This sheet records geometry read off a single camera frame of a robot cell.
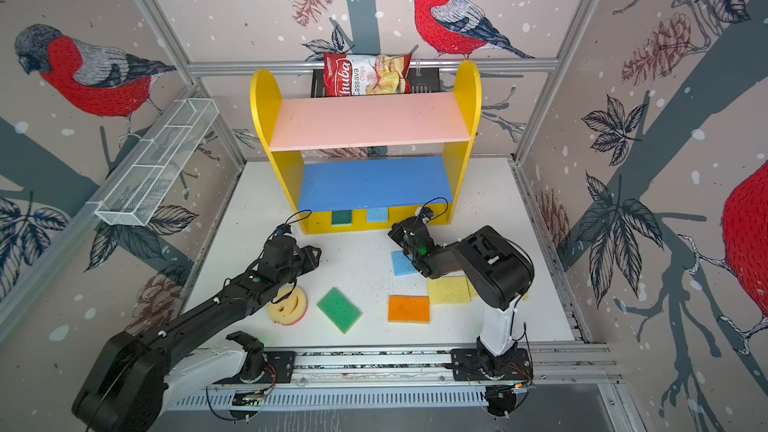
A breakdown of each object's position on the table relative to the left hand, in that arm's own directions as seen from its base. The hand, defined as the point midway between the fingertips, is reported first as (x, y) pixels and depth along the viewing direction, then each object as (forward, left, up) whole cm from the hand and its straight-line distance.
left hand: (317, 252), depth 85 cm
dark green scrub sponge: (+16, -5, -6) cm, 18 cm away
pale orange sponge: (-23, -45, +26) cm, 57 cm away
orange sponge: (-14, -27, -7) cm, 31 cm away
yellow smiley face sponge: (-13, +7, -6) cm, 16 cm away
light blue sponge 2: (0, -26, -8) cm, 27 cm away
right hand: (+10, -20, -4) cm, 23 cm away
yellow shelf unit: (+49, -12, -12) cm, 52 cm away
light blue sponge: (+17, -17, -6) cm, 25 cm away
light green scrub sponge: (-14, -7, -8) cm, 18 cm away
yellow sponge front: (-9, -39, -7) cm, 41 cm away
